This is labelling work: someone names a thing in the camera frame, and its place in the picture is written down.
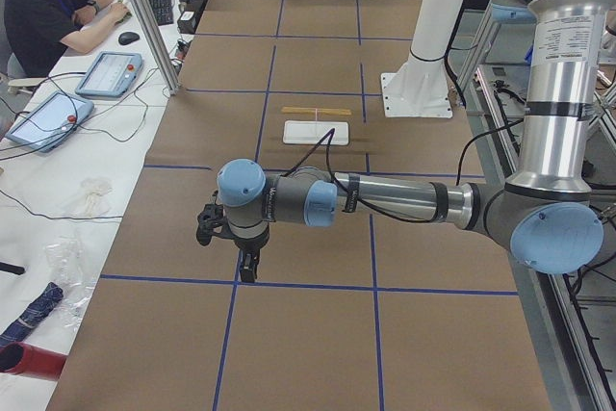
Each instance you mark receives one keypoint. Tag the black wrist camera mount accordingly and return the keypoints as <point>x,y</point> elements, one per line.
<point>212,222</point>

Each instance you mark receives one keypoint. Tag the dark blue folded cloth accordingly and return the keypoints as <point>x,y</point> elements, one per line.
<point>33,315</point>

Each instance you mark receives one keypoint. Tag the clear plastic bag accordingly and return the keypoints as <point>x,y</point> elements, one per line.
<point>73,274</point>

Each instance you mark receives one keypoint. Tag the small black box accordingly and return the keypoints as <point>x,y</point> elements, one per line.
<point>186,23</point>

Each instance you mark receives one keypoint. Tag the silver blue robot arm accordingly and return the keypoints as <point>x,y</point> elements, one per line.
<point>541,212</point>

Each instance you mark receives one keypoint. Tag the black keyboard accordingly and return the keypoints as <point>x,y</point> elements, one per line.
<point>162,10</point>

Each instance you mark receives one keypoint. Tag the far teach pendant tablet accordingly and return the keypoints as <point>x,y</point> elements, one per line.
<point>110,75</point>

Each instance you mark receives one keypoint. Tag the red cylinder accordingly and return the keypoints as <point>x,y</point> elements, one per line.
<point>30,361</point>

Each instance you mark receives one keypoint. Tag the white crumpled cloth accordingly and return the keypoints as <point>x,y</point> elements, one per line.
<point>91,199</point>

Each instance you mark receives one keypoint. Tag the teach pendant tablet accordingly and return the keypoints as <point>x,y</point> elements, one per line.
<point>51,122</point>
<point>110,75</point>

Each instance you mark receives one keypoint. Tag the near teach pendant tablet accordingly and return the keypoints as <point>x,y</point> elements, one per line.
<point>51,122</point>

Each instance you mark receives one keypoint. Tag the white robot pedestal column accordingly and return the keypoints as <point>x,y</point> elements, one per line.
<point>419,88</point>

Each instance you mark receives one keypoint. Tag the black computer mouse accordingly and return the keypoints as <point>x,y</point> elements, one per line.
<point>127,38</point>

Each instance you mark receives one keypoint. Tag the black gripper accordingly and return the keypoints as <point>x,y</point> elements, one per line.
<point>251,243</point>

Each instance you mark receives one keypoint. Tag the aluminium frame post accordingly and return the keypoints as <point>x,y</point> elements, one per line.
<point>146,18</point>

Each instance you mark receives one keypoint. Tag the white rack with wooden bar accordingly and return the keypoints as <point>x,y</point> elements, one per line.
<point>311,131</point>

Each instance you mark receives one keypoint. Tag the seated person in black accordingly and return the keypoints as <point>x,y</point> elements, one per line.
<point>40,31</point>

